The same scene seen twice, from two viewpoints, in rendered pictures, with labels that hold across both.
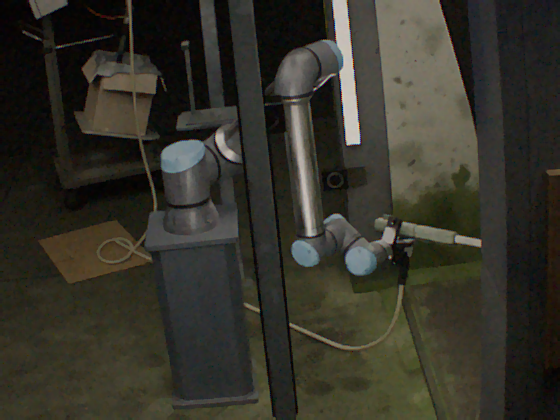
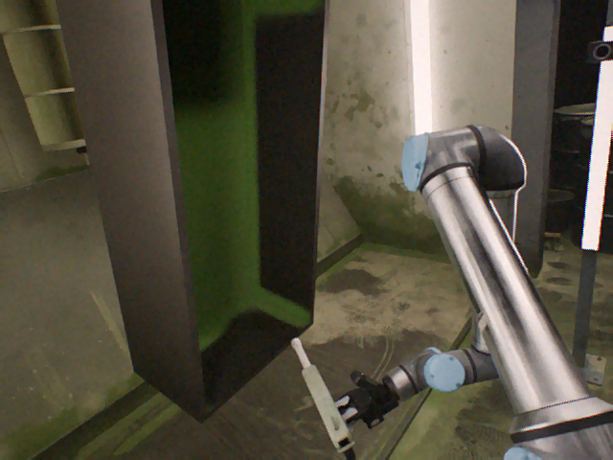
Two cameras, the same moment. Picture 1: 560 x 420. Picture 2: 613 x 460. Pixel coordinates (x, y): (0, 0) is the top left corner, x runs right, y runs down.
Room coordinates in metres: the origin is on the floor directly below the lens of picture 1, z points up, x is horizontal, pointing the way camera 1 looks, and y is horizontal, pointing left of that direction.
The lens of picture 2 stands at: (4.18, 0.16, 1.41)
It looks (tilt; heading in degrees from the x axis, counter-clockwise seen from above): 20 degrees down; 221
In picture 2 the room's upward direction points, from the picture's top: 8 degrees counter-clockwise
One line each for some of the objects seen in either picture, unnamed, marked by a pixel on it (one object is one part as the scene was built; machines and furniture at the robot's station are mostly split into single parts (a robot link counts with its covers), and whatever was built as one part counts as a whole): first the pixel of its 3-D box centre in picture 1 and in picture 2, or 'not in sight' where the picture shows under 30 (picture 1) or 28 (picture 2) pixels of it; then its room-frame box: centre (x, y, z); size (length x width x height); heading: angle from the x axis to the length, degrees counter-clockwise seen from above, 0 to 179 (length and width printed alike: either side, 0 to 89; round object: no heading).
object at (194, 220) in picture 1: (189, 210); not in sight; (3.54, 0.28, 0.69); 0.19 x 0.19 x 0.10
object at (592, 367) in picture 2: not in sight; (578, 364); (2.28, 0.03, 0.01); 0.20 x 0.20 x 0.01; 0
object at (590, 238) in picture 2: (268, 260); (601, 147); (2.32, 0.03, 1.02); 0.06 x 0.02 x 0.83; 90
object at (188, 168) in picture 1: (186, 170); not in sight; (3.54, 0.28, 0.83); 0.17 x 0.15 x 0.18; 137
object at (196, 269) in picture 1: (203, 309); not in sight; (3.54, 0.28, 0.32); 0.31 x 0.31 x 0.64; 0
